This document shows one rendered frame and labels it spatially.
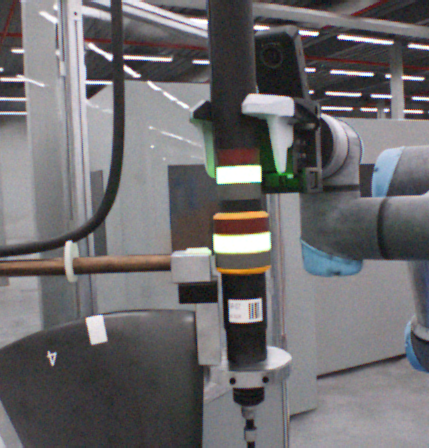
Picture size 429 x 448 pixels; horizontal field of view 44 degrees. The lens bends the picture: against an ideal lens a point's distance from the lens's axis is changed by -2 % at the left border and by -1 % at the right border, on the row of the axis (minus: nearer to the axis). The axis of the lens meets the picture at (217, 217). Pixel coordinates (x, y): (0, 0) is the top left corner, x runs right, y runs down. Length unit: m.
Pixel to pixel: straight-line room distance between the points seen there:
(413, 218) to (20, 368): 0.44
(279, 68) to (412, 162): 0.52
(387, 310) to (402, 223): 4.25
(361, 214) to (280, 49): 0.22
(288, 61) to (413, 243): 0.24
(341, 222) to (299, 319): 3.02
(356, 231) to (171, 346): 0.25
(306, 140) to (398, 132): 4.38
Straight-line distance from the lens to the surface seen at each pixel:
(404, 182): 1.00
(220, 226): 0.41
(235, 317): 0.41
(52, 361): 0.57
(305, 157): 0.51
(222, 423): 1.72
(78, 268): 0.43
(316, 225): 0.65
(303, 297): 3.64
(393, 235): 0.62
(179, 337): 0.57
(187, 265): 0.41
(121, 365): 0.55
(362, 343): 4.73
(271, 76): 0.53
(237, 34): 0.42
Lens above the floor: 1.57
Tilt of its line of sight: 3 degrees down
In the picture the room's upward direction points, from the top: 3 degrees counter-clockwise
